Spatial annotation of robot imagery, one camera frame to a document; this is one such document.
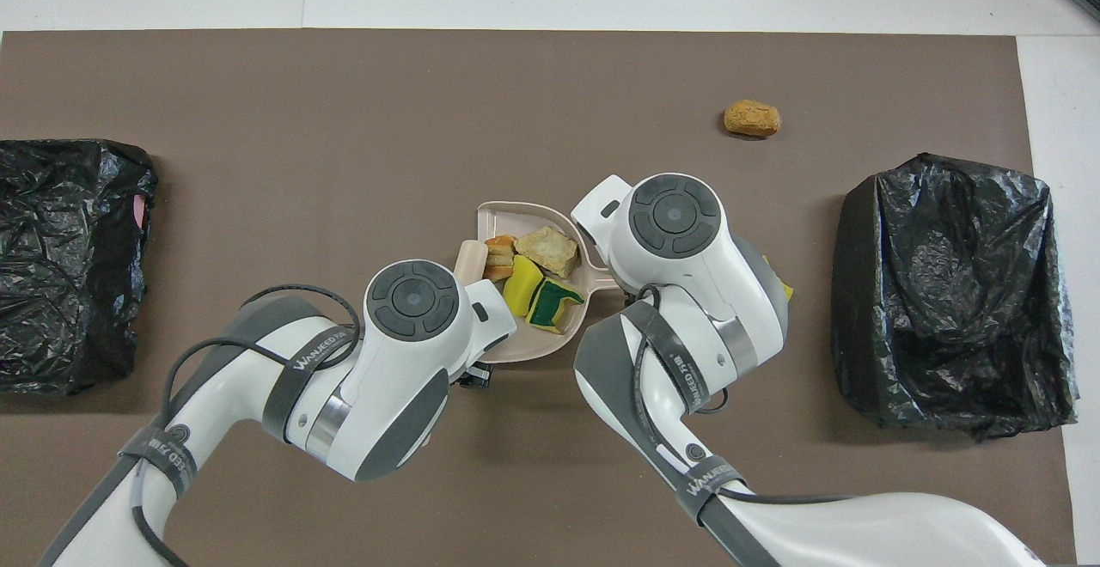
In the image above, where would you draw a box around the beige plastic dustpan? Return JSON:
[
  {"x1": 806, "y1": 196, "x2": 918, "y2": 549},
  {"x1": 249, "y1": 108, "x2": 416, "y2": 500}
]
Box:
[{"x1": 475, "y1": 200, "x2": 621, "y2": 365}]

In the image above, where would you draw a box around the yellow sponge piece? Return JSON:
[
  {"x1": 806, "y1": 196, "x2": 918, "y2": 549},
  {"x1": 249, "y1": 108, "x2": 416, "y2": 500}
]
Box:
[
  {"x1": 502, "y1": 254, "x2": 546, "y2": 319},
  {"x1": 761, "y1": 256, "x2": 795, "y2": 303}
]

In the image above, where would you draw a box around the green and yellow sponge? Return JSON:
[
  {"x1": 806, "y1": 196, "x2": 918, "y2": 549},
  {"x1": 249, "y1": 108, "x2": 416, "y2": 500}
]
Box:
[{"x1": 526, "y1": 279, "x2": 587, "y2": 333}]

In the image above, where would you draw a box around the beige brush with black bristles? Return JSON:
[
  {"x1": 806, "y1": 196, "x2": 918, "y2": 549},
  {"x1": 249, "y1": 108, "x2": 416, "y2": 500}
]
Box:
[{"x1": 454, "y1": 239, "x2": 491, "y2": 284}]

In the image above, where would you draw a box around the striped orange croissant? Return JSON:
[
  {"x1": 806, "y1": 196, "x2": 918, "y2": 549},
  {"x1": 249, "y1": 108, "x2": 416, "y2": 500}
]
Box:
[{"x1": 483, "y1": 235, "x2": 518, "y2": 283}]

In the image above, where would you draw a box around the beige bread chunk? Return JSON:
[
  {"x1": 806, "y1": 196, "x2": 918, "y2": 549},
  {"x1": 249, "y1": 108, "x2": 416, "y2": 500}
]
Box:
[{"x1": 514, "y1": 225, "x2": 581, "y2": 280}]

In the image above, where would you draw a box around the black bag-covered bin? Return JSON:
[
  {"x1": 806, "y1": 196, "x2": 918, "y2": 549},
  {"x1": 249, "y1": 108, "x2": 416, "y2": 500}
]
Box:
[{"x1": 0, "y1": 138, "x2": 159, "y2": 396}]

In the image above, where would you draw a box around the open black bag-lined bin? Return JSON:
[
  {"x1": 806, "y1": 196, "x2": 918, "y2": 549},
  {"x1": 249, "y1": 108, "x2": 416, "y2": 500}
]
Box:
[{"x1": 830, "y1": 152, "x2": 1079, "y2": 442}]

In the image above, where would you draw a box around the brown table mat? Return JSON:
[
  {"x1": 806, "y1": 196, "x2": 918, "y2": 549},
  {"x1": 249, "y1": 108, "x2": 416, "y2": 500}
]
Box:
[{"x1": 0, "y1": 29, "x2": 1078, "y2": 567}]

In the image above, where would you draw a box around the brown bread roll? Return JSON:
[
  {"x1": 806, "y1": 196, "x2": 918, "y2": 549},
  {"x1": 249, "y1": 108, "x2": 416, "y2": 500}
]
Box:
[{"x1": 723, "y1": 100, "x2": 783, "y2": 140}]

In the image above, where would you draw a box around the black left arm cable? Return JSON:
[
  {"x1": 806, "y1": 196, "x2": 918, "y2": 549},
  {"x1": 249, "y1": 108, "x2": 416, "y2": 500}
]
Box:
[{"x1": 129, "y1": 283, "x2": 362, "y2": 567}]

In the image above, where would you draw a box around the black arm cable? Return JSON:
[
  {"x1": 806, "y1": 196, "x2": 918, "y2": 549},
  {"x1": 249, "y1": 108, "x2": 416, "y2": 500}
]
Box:
[
  {"x1": 129, "y1": 283, "x2": 362, "y2": 567},
  {"x1": 632, "y1": 283, "x2": 862, "y2": 509}
]

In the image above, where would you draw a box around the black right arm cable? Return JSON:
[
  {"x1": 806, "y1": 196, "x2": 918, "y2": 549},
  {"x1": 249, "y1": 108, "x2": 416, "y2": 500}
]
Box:
[{"x1": 632, "y1": 283, "x2": 862, "y2": 509}]

